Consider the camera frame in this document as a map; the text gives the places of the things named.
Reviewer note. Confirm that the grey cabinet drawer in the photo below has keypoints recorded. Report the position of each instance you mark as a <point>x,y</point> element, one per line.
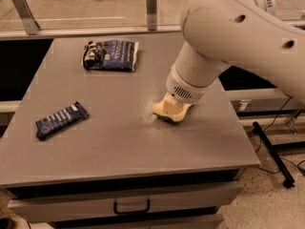
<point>100,205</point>
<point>147,222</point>

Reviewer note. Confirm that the left metal rail bracket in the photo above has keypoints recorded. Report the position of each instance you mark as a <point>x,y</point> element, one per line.
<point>30,25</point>

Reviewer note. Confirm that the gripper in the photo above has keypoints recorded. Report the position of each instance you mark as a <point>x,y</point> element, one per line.
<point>185,90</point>

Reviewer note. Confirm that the blue chip bag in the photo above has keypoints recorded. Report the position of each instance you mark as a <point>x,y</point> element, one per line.
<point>112,55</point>

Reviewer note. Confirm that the dark blue snack bar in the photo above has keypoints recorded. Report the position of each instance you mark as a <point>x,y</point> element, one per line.
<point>60,120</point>

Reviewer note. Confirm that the middle metal rail bracket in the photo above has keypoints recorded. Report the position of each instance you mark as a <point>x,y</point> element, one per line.
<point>151,6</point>

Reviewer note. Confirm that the metal rail bracket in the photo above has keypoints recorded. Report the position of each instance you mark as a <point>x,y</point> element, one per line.
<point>151,6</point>
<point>30,25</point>

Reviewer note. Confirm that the black floor stand bar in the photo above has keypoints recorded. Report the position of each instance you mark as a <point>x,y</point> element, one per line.
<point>288,179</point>

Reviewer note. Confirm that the lower grey cabinet drawer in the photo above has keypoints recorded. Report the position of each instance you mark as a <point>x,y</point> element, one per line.
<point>147,222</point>

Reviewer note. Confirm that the yellow sponge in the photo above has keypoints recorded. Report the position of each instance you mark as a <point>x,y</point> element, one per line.
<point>158,109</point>

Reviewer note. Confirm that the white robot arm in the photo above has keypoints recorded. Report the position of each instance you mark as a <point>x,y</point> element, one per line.
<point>243,33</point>

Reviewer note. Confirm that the black drawer handle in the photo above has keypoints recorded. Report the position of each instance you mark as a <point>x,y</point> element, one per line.
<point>133,207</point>

